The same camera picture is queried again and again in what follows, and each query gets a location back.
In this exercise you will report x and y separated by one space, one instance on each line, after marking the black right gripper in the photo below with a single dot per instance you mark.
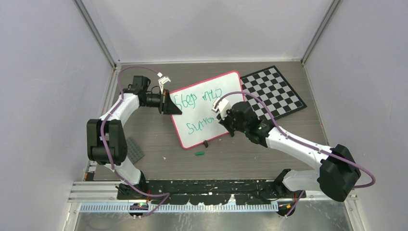
225 121

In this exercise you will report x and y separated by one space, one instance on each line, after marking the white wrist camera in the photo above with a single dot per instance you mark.
220 107
162 81

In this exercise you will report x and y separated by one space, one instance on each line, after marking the aluminium front rail frame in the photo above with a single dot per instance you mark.
101 196

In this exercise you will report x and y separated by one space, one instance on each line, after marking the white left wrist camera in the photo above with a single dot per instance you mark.
162 81

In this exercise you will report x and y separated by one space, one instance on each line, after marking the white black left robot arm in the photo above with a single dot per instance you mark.
106 141

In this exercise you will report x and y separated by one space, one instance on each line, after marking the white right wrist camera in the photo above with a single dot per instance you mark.
220 107

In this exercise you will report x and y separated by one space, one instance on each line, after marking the pink-framed whiteboard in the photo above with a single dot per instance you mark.
198 123

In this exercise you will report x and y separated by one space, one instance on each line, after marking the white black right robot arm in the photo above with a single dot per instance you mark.
332 171

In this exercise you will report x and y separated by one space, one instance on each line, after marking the black and white chessboard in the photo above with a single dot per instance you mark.
272 88

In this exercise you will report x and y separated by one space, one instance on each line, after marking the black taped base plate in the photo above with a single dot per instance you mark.
208 192

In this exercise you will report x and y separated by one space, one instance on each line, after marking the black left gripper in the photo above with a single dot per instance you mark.
169 107

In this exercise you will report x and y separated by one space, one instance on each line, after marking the grey studded baseplate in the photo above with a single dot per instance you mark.
134 151

